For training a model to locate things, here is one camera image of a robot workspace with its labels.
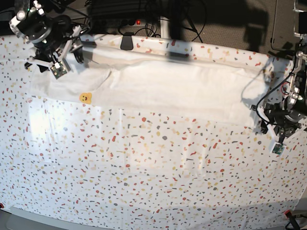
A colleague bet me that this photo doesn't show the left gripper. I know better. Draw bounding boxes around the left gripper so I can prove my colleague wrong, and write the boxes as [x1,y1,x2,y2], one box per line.
[250,103,302,153]

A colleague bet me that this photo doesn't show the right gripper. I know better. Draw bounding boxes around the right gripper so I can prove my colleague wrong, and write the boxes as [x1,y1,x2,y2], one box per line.
[24,23,84,73]

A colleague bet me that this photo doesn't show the white printed T-shirt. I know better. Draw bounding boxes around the white printed T-shirt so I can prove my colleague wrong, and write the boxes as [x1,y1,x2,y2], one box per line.
[30,47,267,126]

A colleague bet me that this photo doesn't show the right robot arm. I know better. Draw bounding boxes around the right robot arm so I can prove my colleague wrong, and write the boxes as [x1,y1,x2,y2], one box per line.
[9,0,92,78]

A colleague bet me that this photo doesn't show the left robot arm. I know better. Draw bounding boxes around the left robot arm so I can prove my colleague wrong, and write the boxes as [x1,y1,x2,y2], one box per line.
[250,0,307,156]

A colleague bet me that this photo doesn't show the black table clamp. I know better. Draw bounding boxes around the black table clamp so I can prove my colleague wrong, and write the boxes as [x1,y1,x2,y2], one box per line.
[120,32,134,51]

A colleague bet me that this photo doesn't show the red black corner clamp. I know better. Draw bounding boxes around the red black corner clamp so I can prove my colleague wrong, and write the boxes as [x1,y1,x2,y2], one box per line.
[284,210,300,230]

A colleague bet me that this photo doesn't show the terrazzo patterned tablecloth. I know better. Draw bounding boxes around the terrazzo patterned tablecloth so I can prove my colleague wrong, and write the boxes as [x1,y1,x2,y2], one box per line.
[0,35,307,230]

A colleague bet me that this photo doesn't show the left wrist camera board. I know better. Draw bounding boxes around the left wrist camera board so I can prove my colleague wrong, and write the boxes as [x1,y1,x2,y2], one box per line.
[272,142,286,156]

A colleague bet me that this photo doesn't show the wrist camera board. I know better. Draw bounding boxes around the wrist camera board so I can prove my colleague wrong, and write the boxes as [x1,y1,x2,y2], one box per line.
[272,142,286,156]
[50,61,70,79]

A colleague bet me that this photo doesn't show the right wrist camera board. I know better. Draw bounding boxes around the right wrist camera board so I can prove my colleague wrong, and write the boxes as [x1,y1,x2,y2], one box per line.
[50,61,70,79]

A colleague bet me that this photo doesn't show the black cables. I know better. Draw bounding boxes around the black cables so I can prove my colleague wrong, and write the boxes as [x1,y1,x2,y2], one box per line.
[83,0,209,44]

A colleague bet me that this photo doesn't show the grey metal post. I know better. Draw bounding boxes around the grey metal post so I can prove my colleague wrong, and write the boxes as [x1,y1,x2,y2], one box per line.
[159,16,170,39]

